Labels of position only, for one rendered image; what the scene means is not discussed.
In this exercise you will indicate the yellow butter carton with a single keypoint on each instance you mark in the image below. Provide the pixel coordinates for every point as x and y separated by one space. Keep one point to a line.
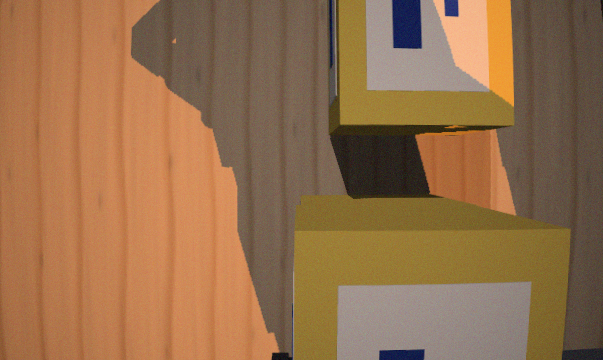
419 67
395 199
427 282

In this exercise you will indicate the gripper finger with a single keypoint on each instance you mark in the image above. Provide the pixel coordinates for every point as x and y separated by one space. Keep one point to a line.
281 356

